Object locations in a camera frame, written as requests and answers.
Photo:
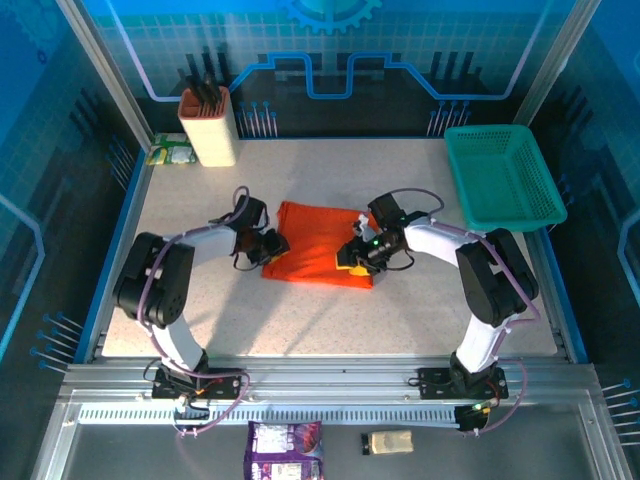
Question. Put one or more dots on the orange t-shirt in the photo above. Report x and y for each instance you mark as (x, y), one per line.
(310, 245)

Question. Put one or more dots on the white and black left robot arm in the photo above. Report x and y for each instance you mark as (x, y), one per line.
(155, 285)

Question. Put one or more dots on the beige utensil holder block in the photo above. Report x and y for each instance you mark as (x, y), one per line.
(212, 140)

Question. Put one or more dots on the green and white package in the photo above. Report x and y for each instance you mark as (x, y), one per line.
(170, 150)

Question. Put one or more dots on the teal plastic basket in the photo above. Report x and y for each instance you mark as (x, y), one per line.
(505, 170)

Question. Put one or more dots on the small beige box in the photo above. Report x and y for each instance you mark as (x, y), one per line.
(390, 442)

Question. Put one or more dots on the black controller box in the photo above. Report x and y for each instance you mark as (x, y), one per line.
(472, 417)

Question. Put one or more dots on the purple snack bag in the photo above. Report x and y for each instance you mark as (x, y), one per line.
(282, 450)

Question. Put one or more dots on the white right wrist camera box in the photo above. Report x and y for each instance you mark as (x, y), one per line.
(365, 227)

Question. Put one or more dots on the aluminium frame rail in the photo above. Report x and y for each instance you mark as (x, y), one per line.
(330, 380)

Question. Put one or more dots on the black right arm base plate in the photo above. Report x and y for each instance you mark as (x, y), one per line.
(435, 382)

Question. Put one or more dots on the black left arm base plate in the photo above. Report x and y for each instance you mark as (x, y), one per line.
(225, 385)

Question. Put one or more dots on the aluminium corner post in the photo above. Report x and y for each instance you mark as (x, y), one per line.
(555, 60)
(107, 75)

